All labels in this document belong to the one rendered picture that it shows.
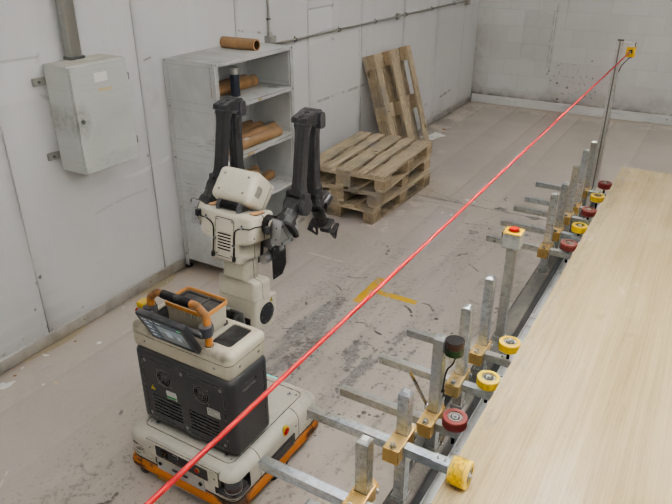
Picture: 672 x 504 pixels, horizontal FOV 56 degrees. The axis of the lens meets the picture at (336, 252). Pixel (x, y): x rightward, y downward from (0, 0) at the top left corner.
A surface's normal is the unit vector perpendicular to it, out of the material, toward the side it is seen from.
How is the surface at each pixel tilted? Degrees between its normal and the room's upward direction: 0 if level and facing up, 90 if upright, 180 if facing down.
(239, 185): 48
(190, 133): 90
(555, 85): 90
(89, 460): 0
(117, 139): 90
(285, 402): 0
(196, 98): 90
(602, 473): 0
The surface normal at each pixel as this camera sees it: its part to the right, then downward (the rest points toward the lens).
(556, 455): 0.00, -0.90
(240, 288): -0.50, 0.25
